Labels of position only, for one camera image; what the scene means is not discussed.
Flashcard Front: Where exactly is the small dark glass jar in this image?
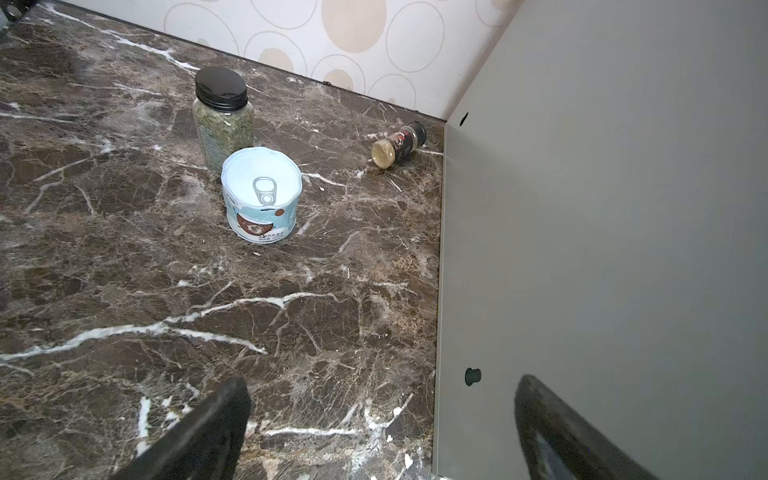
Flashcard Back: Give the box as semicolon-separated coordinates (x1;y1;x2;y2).
193;66;255;178

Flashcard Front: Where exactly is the grey metal cabinet box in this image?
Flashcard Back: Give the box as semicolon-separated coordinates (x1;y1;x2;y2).
432;1;767;479

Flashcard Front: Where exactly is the small spice bottle lying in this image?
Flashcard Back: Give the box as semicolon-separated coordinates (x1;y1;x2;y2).
371;121;427;169

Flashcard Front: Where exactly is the teal label can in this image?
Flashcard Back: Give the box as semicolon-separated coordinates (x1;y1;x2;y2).
220;147;302;245

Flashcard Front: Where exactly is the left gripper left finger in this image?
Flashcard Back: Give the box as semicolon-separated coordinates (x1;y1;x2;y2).
112;377;252;480

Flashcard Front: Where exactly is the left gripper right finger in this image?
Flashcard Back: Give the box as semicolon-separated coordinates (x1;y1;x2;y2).
514;374;656;479

